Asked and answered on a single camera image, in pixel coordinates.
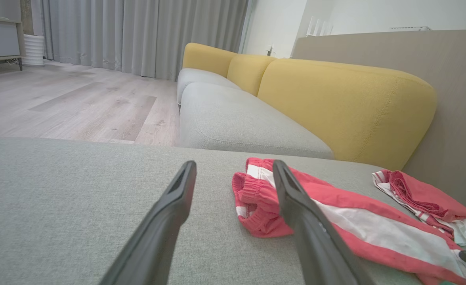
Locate wide yellow sofa back cushion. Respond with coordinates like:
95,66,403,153
257,59,437,171

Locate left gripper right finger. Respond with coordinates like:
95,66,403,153
273,160,376,285

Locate large grey sofa chaise cushion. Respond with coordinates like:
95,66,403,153
0,137,466,285

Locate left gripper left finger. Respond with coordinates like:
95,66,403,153
100,160,198,285

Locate red white basketball jersey shirt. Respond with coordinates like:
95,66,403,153
372,169,466,247

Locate red shorts with white stripe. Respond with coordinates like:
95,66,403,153
232,157,466,285

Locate narrow yellow sofa back cushion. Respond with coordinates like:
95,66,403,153
227,53,277,97

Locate grey curtain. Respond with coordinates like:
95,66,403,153
31,0,249,82

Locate white router with antennas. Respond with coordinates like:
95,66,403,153
306,16,333,37

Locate short grey sofa seat cushion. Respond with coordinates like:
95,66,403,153
177,68,241,107

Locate long grey sofa seat cushion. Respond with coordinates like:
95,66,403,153
179,82,334,160

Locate yellow sofa end back cushion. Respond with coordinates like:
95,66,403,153
182,43,238,78

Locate beige partition panel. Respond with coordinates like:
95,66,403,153
292,29,466,208

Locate white ribbed pot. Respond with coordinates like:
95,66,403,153
22,34,45,67

